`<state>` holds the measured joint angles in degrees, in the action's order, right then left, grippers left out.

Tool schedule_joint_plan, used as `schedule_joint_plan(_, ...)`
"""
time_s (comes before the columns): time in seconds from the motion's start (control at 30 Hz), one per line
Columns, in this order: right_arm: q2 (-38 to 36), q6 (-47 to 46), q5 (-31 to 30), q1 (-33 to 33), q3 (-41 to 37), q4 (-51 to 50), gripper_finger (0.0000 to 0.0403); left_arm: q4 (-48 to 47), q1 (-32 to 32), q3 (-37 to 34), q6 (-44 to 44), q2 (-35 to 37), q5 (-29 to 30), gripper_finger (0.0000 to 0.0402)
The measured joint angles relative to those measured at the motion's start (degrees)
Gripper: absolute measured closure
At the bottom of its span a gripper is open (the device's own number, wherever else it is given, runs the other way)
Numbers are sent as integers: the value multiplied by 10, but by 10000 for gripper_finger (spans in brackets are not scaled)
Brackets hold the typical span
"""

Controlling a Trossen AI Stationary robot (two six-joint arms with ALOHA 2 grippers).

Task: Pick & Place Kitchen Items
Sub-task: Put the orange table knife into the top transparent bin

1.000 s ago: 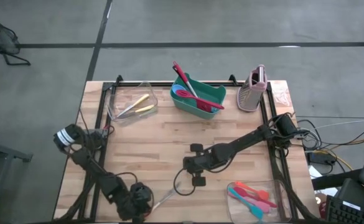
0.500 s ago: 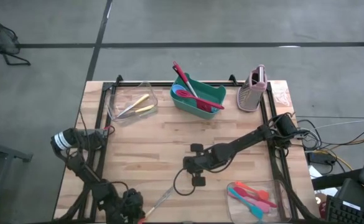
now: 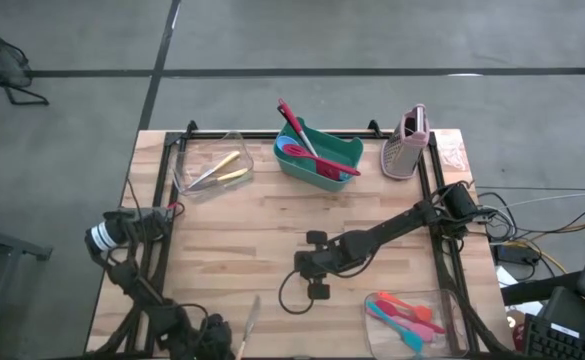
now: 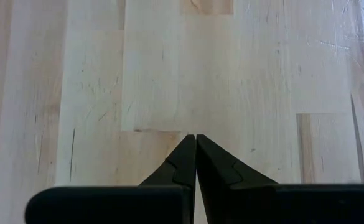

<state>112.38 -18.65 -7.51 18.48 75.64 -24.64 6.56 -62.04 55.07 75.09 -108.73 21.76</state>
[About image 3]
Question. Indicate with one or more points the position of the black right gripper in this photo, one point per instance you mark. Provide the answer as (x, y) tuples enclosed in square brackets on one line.
[(339, 252)]

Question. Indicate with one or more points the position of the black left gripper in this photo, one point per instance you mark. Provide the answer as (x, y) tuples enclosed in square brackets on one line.
[(217, 337)]

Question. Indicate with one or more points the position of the all-red slotted turner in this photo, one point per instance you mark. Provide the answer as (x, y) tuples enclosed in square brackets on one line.
[(337, 166)]

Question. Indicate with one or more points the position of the orange small silicone spatula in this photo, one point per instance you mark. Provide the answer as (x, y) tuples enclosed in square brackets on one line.
[(422, 312)]

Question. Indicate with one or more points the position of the teal small silicone spatula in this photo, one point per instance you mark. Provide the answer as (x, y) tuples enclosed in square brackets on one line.
[(412, 342)]

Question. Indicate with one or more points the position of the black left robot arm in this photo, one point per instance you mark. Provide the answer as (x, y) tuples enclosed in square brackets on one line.
[(122, 230)]

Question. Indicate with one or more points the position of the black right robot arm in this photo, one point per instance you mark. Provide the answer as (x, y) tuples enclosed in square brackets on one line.
[(402, 222)]

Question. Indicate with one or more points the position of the teal plastic bin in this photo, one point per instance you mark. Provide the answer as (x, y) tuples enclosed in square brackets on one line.
[(342, 150)]

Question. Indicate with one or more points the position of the red connector plug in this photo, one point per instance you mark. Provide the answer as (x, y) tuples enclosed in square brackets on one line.
[(174, 205)]

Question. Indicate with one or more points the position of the pink metal box grater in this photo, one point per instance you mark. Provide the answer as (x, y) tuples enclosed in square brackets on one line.
[(402, 155)]

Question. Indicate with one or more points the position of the clear plastic container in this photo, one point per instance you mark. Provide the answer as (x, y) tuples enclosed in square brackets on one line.
[(452, 310), (187, 150)]

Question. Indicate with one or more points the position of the clear plastic bag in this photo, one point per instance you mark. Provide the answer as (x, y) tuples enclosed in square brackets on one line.
[(454, 152)]

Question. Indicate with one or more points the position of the black power adapter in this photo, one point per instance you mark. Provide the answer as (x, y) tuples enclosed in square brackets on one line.
[(517, 255)]

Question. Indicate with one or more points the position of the grey metal furniture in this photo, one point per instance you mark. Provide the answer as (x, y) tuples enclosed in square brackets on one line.
[(2, 245)]

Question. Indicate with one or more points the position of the black desk bar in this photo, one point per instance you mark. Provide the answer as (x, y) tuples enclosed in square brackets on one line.
[(537, 290)]

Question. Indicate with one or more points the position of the black keyboard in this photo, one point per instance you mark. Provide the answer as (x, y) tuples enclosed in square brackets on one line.
[(562, 345)]

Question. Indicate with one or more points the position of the black aluminium table frame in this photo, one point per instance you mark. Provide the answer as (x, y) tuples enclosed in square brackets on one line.
[(367, 134)]

